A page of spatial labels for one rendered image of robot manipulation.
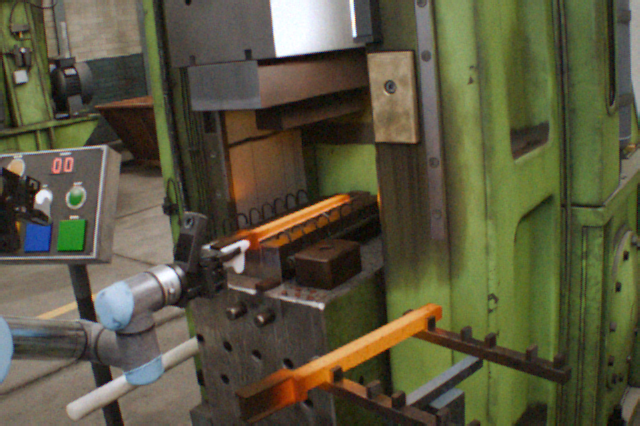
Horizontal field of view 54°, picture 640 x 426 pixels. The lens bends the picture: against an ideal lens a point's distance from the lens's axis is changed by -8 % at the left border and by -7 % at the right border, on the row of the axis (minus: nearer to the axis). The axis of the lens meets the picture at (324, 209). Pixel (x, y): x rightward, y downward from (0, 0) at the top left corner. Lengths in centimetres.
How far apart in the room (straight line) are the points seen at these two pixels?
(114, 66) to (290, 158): 896
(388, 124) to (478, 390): 57
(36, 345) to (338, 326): 56
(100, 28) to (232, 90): 927
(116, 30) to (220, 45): 939
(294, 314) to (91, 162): 66
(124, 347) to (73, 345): 10
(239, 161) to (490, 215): 66
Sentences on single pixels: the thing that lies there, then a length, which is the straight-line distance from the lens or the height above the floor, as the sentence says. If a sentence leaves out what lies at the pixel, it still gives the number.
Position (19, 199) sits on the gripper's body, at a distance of 144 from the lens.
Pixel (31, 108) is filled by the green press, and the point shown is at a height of 109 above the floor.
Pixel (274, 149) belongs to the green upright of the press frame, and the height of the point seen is 112.
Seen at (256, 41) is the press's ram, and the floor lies 140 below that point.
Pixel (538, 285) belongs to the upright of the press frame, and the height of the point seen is 77.
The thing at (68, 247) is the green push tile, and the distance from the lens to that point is 164.
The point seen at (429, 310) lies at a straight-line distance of 112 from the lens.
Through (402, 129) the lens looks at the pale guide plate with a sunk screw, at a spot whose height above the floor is 121.
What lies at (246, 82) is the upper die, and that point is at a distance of 132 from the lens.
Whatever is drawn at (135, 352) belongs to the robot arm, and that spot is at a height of 90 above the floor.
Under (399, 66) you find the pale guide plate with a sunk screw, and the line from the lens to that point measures 125.
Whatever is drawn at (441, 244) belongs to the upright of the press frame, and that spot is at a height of 99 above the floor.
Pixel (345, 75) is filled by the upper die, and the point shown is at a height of 130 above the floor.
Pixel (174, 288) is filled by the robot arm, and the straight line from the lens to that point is 122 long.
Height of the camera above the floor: 140
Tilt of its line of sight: 15 degrees down
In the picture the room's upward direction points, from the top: 6 degrees counter-clockwise
